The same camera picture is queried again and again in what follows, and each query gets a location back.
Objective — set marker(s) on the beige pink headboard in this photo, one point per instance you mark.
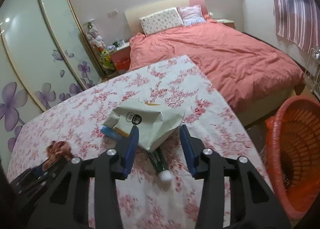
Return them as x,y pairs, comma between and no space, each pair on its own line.
133,14

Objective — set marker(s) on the white paper bag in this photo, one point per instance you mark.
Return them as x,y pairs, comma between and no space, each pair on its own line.
155,122

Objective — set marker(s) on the floral pink tablecloth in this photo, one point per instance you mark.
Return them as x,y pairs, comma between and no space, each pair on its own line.
158,99

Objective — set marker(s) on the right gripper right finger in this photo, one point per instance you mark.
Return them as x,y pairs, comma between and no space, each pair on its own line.
207,165

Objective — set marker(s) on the white wire shelf rack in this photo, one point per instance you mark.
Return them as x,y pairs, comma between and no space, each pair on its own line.
314,72

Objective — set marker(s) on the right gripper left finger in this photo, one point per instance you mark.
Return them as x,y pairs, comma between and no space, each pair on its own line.
114,164

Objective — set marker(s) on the small orange trash bin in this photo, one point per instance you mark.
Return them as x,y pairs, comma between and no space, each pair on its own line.
123,64

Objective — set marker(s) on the green tube white cap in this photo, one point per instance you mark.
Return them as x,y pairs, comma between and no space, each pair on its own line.
160,165

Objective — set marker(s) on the plush toy flower stack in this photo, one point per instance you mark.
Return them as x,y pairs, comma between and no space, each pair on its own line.
98,45

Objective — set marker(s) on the salmon pink duvet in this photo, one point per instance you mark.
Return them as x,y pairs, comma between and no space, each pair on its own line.
242,68

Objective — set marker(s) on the wall socket plate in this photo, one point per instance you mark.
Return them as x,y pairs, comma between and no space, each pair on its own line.
113,13

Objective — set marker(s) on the right bedside table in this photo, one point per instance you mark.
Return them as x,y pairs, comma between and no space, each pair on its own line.
226,22

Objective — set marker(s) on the left bedside table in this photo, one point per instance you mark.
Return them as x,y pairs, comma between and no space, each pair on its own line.
121,52

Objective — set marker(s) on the floral white pillow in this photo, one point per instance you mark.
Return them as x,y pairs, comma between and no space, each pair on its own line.
161,21

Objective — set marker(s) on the brown woven cloth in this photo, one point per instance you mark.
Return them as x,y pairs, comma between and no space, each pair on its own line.
55,151

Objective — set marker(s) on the blue tissue packet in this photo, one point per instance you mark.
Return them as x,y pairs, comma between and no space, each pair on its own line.
111,133

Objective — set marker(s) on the floral sliding wardrobe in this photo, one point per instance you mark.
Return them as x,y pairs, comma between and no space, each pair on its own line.
45,58

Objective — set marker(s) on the bedside table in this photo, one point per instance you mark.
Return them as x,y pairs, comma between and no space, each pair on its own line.
226,22
121,52

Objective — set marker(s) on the orange plastic basket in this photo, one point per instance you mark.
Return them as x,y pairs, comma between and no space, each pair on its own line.
292,154

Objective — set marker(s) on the striped pink pillow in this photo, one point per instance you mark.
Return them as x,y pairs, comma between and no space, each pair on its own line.
191,15

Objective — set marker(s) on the pink striped curtain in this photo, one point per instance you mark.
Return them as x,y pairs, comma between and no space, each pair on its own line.
298,22

